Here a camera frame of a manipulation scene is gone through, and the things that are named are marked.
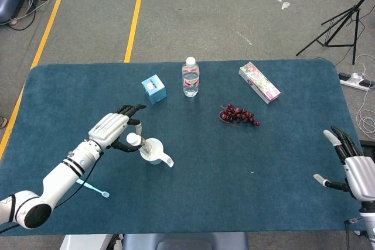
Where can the blue table mat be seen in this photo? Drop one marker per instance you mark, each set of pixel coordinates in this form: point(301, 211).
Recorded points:
point(205, 174)

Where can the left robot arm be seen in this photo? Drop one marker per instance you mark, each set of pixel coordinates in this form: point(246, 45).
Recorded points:
point(58, 176)

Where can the floral white toothpaste tube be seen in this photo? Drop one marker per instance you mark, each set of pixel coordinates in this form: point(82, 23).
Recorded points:
point(133, 139)

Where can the small light blue carton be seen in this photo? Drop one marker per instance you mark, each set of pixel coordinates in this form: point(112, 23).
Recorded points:
point(153, 89)

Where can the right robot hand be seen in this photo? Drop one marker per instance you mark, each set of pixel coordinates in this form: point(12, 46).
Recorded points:
point(360, 174)

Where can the black tripod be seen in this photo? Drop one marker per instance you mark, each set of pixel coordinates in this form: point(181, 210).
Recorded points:
point(356, 8)

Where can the floral long box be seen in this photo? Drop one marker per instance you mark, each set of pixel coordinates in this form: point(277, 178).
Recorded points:
point(260, 83)

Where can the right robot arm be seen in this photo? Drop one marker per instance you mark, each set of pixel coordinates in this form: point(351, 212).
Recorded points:
point(369, 226)

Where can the bunch of red grapes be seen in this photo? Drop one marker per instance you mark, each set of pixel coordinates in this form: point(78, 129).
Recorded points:
point(237, 115)

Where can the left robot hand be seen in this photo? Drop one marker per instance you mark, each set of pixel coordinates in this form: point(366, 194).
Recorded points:
point(108, 128)

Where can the white power strip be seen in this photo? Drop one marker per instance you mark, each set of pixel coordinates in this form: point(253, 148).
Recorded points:
point(351, 81)

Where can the light blue toothbrush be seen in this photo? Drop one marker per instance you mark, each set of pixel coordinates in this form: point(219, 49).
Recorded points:
point(105, 194)

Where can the person's shoe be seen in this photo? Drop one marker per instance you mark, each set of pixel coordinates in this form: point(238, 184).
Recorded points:
point(3, 122)

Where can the clear water bottle red label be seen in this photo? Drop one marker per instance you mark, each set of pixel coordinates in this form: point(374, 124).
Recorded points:
point(191, 83)

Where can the robot torso base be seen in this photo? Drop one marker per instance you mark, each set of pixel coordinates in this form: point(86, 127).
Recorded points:
point(175, 241)

